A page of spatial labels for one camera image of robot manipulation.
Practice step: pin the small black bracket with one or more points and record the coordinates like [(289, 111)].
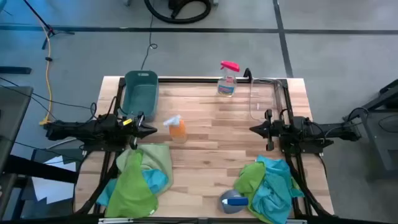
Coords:
[(247, 74)]

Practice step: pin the orange bottle white trigger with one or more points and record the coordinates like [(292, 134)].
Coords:
[(178, 130)]

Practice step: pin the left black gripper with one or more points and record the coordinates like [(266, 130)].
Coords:
[(133, 130)]

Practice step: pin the pale green microfiber towel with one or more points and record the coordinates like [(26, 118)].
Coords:
[(158, 158)]

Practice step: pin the Windex bottle red trigger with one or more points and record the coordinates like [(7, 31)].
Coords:
[(227, 85)]

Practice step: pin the gray desk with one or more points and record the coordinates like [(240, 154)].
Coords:
[(12, 109)]

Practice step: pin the white paper sheets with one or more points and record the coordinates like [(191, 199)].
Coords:
[(46, 189)]

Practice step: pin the black aluminium table frame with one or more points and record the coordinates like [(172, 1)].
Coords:
[(202, 80)]

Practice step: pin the silver metal bracket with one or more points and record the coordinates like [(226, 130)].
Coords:
[(115, 220), (297, 221)]

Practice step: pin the dark green plastic basket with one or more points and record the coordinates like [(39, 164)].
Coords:
[(140, 93)]

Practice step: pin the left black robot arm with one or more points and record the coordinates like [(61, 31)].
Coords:
[(81, 130)]

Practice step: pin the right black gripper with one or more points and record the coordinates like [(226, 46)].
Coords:
[(275, 130)]

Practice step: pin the bright green microfiber towel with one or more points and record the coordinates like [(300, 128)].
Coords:
[(132, 186)]

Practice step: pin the clear plastic basket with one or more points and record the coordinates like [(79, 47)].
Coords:
[(264, 99)]

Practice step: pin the black tripod stand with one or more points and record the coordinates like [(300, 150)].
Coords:
[(51, 32)]

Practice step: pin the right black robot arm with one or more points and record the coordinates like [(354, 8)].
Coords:
[(320, 132)]

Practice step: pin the gray metal stand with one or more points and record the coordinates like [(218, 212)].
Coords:
[(382, 140)]

